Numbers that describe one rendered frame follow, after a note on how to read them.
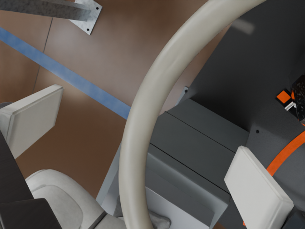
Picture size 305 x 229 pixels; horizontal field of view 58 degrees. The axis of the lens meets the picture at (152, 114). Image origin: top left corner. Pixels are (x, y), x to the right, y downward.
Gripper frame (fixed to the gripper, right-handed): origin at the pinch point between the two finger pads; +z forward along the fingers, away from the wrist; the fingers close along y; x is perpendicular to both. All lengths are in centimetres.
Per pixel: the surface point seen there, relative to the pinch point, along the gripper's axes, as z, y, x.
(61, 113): 180, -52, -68
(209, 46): 140, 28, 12
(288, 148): 119, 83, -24
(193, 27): 9.3, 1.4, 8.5
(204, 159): 76, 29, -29
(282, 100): 122, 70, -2
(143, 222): 9.4, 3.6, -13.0
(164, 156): 67, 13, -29
